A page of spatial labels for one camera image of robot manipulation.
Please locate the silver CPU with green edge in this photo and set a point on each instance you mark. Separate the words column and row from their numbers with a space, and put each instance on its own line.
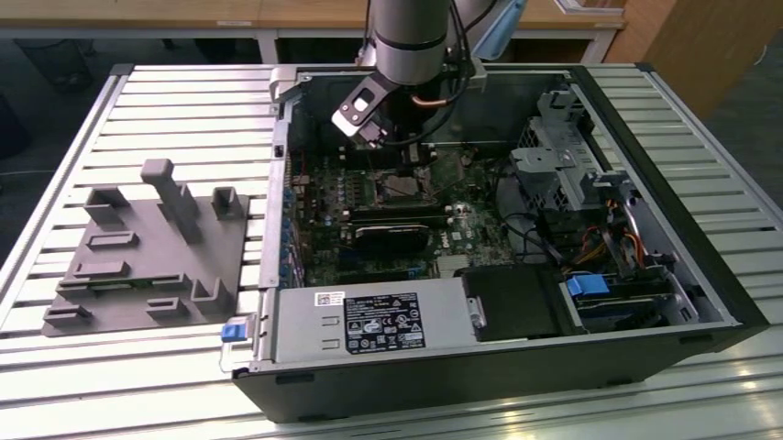
column 400, row 188

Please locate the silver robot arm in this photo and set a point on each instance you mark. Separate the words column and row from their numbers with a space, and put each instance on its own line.
column 406, row 36

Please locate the black RAM slot bank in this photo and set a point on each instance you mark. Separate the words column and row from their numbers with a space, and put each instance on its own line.
column 366, row 159
column 397, row 216

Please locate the CPU socket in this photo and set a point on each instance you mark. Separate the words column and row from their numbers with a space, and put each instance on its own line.
column 377, row 189

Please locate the green motherboard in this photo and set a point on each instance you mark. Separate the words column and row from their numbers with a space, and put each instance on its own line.
column 476, row 220

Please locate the black graphics card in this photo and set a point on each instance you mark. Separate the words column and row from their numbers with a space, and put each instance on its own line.
column 390, row 236

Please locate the grey metal drive cage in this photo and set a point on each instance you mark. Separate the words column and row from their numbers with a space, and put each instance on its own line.
column 550, row 174

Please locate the silver chipset heatsink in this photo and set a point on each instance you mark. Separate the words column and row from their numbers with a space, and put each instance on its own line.
column 453, row 265

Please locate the clear plastic tray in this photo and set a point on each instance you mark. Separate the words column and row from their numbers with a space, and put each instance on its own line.
column 586, row 5

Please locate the black plastic shroud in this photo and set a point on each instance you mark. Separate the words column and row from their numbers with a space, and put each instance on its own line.
column 513, row 302

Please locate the grey power supply unit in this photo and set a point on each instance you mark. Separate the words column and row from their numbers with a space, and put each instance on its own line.
column 305, row 316

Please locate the hard disk in blue carrier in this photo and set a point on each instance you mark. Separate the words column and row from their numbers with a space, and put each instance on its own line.
column 586, row 286

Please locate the wooden cabinet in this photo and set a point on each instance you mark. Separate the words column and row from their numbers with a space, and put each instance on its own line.
column 703, row 46

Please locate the grey parts rack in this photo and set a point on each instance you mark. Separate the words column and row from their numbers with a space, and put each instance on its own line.
column 152, row 256

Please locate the blue case latch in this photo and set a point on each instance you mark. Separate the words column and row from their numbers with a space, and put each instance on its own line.
column 234, row 332

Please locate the black open PC case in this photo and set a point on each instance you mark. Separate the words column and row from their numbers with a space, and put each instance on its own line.
column 428, row 389

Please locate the green RAM stick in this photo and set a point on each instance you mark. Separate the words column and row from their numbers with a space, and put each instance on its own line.
column 121, row 287

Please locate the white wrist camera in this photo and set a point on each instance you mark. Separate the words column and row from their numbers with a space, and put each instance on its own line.
column 357, row 107

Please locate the wooden desk with white frame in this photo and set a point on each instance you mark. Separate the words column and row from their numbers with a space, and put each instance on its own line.
column 182, row 11

